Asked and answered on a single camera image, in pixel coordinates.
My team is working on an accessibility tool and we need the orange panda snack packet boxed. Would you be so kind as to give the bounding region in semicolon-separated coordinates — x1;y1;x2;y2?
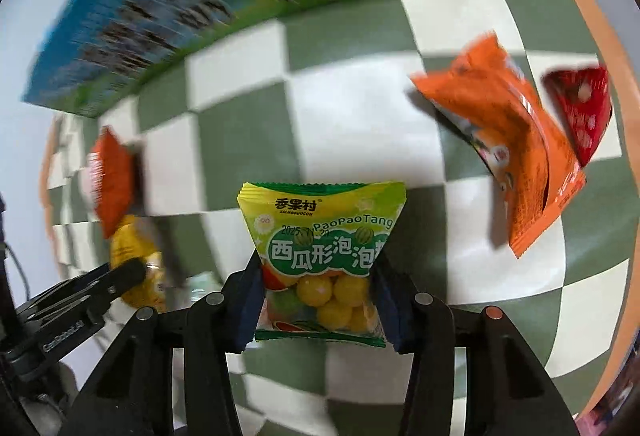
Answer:
87;126;138;239

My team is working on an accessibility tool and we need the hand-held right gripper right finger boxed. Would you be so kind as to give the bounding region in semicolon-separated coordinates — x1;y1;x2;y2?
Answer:
372;259;571;436

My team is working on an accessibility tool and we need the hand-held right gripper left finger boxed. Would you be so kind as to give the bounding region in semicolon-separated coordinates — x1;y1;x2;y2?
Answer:
72;256;266;436

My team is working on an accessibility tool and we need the green bubble gum packet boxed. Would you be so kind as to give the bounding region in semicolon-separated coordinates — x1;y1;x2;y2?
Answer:
236;181;407;348

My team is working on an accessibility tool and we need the small red snack packet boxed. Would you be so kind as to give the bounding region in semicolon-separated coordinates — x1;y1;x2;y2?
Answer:
542;65;613;167

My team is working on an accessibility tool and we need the yellow snack packet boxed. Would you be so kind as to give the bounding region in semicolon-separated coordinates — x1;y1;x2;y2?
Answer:
109;215;168;314

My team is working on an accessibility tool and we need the green checkered mat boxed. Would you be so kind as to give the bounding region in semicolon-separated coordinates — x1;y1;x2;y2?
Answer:
40;0;636;436

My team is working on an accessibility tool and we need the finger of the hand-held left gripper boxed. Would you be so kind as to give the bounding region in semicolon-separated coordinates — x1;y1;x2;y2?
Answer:
17;260;147;318

